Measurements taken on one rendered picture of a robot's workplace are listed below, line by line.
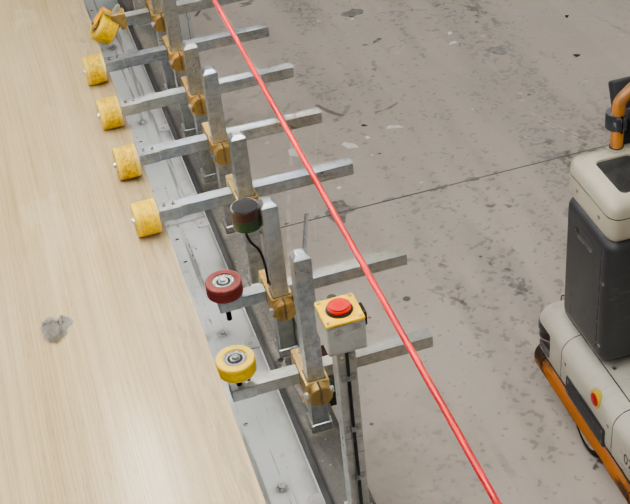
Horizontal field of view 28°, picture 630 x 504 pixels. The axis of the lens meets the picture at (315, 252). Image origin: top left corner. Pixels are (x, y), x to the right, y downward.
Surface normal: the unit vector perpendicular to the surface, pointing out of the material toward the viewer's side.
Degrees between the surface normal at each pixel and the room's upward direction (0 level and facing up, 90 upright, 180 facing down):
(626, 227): 90
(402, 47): 0
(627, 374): 0
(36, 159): 0
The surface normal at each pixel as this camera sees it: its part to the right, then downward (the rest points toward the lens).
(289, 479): -0.09, -0.79
